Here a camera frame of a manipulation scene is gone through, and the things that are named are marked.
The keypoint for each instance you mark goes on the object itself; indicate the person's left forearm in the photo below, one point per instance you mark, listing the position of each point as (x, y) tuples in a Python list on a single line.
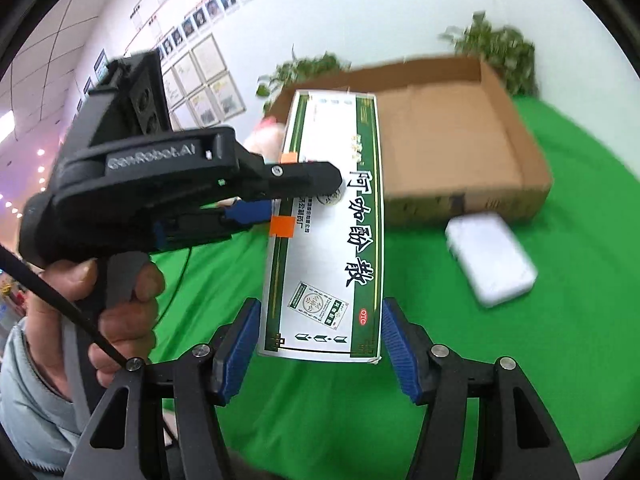
[(30, 410)]

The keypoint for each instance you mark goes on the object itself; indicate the green and white medicine box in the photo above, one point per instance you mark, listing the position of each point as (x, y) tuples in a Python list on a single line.
[(325, 270)]

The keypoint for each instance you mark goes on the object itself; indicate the green tablecloth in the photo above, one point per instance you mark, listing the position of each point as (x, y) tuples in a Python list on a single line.
[(575, 210)]

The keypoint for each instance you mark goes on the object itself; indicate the small potted plant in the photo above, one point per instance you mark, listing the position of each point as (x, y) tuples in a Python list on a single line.
[(300, 72)]

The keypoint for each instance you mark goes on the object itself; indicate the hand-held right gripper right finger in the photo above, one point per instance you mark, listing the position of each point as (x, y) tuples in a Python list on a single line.
[(400, 350)]

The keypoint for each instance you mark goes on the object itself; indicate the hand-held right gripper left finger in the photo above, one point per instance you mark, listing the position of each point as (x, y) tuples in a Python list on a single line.
[(240, 350)]

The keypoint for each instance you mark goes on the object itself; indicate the large cardboard box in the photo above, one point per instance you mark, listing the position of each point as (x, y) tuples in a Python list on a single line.
[(450, 135)]

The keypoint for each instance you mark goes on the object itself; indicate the person's left hand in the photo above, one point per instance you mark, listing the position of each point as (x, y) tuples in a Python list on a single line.
[(55, 280)]

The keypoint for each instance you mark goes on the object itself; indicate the white flat device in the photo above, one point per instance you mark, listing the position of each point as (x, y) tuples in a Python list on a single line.
[(492, 260)]

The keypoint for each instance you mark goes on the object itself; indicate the large potted plant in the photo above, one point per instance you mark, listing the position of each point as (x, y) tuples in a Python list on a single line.
[(495, 50)]

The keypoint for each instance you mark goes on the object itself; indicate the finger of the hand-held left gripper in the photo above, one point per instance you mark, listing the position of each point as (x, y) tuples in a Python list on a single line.
[(247, 212), (305, 177)]

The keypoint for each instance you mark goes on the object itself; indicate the pink pig plush toy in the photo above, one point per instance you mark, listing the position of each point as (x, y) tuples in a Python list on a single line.
[(267, 137)]

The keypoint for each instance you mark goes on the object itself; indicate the blue wall posters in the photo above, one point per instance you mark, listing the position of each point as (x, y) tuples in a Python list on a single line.
[(97, 67)]

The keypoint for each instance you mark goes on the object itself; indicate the wall of framed certificates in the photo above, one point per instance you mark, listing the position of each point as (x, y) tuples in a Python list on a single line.
[(210, 85)]

